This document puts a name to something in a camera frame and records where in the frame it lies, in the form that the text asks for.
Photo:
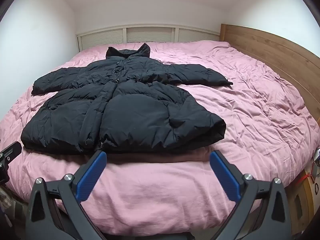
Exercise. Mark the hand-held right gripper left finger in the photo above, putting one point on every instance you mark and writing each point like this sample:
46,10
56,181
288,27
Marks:
92,176

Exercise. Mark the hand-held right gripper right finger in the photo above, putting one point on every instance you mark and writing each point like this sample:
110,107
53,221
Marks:
225,177

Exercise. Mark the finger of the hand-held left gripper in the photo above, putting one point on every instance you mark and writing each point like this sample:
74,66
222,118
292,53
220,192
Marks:
12,151

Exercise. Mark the black puffer jacket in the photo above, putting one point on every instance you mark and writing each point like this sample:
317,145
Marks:
120,110

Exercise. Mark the wooden headboard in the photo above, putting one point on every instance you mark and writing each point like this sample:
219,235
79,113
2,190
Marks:
262,45

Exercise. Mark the white louvered panel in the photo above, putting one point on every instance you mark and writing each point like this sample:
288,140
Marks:
150,35

